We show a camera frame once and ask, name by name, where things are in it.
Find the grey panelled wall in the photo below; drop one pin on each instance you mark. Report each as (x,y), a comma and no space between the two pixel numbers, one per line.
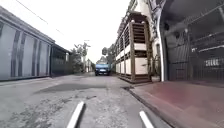
(23,53)

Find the dark metal gate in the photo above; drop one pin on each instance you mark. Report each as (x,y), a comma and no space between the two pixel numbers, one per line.
(60,61)

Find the trees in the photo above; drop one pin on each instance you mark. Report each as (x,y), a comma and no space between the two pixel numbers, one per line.
(79,56)

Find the dark garage with metal gate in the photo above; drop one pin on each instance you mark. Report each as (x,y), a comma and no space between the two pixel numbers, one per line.
(196,46)

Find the grey concrete road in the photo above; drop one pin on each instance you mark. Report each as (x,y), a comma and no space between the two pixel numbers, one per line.
(100,96)

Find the wooden slatted white building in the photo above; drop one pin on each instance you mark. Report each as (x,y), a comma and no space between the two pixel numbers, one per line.
(133,50)

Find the robot's own part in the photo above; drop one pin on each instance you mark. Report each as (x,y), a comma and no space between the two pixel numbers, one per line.
(75,115)
(146,120)

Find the blue vehicle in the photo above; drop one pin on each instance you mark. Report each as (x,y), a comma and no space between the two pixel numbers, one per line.
(102,68)

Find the red paved driveway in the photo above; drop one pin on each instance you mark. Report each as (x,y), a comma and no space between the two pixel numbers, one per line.
(186,100)

